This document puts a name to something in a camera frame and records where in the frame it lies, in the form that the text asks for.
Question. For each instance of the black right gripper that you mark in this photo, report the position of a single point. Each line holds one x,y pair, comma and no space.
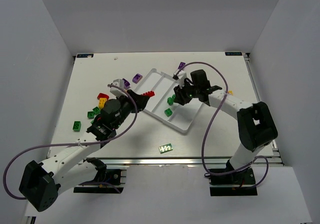
185,93

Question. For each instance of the blue table label left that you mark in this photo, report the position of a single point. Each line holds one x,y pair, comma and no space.
85,55

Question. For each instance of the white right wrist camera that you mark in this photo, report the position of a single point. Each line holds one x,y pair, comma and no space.
180,76

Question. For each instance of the white divided sorting tray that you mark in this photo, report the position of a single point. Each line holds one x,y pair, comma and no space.
175,116

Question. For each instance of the green studded lego plate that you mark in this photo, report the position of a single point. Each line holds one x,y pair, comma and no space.
165,148

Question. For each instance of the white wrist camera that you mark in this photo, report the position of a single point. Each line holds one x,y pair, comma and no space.
117,88
180,76

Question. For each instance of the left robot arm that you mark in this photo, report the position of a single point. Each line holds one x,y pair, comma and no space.
43,182

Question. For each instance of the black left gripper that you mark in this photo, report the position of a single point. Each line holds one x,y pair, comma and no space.
132,101

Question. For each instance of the blue table label right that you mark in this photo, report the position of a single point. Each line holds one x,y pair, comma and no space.
233,53

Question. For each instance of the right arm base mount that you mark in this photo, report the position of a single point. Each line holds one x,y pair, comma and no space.
233,185

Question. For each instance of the red curved lego brick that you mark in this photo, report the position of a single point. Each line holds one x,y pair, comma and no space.
102,95

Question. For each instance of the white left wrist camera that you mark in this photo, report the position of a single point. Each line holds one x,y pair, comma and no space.
117,88

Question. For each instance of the blue table label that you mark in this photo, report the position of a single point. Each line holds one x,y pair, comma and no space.
233,53
85,55

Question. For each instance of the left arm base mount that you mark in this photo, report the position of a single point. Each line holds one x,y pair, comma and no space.
106,181

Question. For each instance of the yellow curved lego brick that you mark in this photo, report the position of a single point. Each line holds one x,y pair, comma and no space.
102,102

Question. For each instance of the purple lego brick far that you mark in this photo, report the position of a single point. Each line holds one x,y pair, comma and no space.
181,65

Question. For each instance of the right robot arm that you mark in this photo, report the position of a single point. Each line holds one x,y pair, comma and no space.
256,127

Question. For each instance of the small purple lego brick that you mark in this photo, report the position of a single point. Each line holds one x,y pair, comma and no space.
137,78

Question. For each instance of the purple round lego brick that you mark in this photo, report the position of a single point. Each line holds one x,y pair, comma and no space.
126,84

